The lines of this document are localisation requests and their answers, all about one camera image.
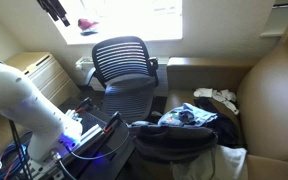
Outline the tan leather sofa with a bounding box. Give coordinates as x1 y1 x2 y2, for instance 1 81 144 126
165 43 288 180

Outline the light blue shirt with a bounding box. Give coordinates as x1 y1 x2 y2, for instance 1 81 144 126
158 103 217 127

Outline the blue cable bundle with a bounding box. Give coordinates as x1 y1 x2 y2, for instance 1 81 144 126
0 131 34 180

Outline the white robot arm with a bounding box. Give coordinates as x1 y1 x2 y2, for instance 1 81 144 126
0 61 83 162

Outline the black mesh office chair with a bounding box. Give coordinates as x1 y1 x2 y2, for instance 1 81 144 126
87 36 159 123

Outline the white socks pile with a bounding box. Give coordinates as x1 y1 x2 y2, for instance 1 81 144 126
193 88 239 115

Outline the beige drawer cabinet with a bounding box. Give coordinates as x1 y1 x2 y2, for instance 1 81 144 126
5 52 80 106

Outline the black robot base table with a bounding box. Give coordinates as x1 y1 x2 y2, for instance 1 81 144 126
28 99 133 180

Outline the dark navy garment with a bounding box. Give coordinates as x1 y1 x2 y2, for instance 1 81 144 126
194 98 240 148

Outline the white cloth on armrest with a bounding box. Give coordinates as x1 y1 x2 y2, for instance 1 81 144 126
172 145 248 180

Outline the black backpack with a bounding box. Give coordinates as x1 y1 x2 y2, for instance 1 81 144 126
128 123 218 164

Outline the red cap on windowsill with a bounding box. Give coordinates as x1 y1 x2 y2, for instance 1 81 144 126
78 18 98 32

